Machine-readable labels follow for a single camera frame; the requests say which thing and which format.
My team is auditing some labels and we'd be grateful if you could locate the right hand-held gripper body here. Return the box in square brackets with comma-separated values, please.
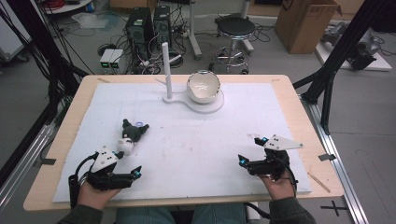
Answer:
[247, 133, 304, 182]

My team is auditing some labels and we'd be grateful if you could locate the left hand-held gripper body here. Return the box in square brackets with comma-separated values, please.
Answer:
[86, 145, 134, 191]

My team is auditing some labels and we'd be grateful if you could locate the black and white plush toy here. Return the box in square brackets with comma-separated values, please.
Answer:
[117, 118, 150, 157]

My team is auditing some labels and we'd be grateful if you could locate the white bowl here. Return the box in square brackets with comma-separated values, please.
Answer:
[186, 70, 222, 105]

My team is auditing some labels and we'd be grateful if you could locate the person's left hand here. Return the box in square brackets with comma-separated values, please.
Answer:
[77, 182, 121, 211]

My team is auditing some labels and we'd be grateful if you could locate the person's right hand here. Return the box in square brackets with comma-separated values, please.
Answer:
[259, 174, 297, 202]

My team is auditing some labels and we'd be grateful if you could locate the person's left leg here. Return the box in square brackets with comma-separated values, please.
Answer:
[115, 206, 176, 224]

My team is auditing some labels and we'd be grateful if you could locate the person's leg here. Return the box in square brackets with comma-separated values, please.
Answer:
[190, 203, 248, 224]
[115, 206, 176, 224]

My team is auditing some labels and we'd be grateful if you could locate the wooden table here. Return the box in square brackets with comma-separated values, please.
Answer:
[22, 74, 346, 213]

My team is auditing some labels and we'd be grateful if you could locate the black tape piece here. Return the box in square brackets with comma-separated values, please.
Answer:
[33, 157, 57, 168]
[318, 152, 337, 162]

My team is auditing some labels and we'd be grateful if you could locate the white foam mat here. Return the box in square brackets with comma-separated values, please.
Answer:
[51, 81, 313, 204]

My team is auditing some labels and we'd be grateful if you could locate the thin wooden stick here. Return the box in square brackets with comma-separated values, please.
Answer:
[306, 171, 332, 194]

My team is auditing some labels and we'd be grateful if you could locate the person's right leg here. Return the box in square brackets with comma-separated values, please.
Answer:
[190, 203, 248, 224]

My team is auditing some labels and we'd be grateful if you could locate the small white power supply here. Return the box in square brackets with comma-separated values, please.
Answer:
[99, 49, 116, 70]
[109, 49, 125, 70]

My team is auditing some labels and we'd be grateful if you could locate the white stand with pole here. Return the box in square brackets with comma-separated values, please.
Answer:
[154, 41, 225, 115]

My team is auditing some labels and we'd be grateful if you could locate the white desk leg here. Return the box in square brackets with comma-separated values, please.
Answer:
[186, 0, 204, 61]
[238, 0, 255, 54]

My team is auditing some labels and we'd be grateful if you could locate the black round stool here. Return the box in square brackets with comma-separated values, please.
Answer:
[207, 15, 257, 76]

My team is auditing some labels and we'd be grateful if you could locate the cardboard box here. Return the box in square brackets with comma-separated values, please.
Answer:
[274, 0, 343, 55]

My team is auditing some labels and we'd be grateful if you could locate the large black computer tower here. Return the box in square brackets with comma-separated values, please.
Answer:
[125, 7, 156, 61]

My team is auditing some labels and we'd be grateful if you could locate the grey robot device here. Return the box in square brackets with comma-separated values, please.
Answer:
[319, 21, 383, 71]

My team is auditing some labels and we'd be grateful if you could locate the white board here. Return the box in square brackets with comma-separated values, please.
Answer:
[314, 41, 393, 73]

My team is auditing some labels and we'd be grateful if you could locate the slim black computer tower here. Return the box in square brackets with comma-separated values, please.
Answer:
[152, 5, 173, 51]

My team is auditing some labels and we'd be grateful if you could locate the clear plastic sheet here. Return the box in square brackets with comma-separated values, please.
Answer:
[71, 11, 121, 33]

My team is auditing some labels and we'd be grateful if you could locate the round white table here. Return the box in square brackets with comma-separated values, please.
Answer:
[39, 0, 94, 15]

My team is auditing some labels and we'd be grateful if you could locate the right hand-held gripper black cable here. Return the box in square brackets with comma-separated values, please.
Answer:
[274, 154, 300, 199]

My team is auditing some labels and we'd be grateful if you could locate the hand-held gripper black cable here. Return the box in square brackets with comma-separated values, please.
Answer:
[274, 154, 300, 199]
[68, 151, 101, 209]

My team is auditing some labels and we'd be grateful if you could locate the left hand-held gripper black cable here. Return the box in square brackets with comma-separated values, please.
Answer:
[68, 151, 101, 209]

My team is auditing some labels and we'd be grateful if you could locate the aluminium rail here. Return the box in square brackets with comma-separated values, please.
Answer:
[299, 94, 371, 224]
[0, 123, 56, 207]

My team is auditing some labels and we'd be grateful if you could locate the black metal frame strut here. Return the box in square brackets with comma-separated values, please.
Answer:
[291, 0, 396, 136]

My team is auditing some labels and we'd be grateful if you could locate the black frame with cables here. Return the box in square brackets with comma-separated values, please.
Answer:
[0, 0, 91, 126]

